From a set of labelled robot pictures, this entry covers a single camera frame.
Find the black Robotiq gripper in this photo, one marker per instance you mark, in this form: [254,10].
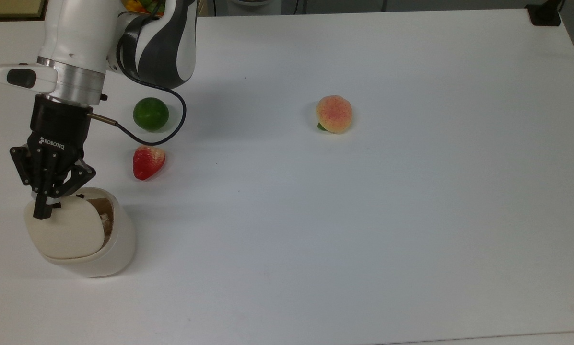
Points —
[59,124]

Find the toy peach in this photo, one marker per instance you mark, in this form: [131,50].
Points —
[334,114]

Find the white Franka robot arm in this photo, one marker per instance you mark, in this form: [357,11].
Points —
[80,33]

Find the black table clamp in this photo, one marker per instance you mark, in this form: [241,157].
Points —
[544,14]

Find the green toy lime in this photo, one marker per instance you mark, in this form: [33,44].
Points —
[150,114]

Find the yellow framed board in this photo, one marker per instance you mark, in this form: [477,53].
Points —
[8,7]

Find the toy strawberry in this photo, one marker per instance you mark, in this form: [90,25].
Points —
[147,163]

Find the colourful toy fruit pile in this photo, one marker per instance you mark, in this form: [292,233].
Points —
[143,5]

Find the cream lidded garbage bin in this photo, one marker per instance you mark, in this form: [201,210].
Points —
[114,249]

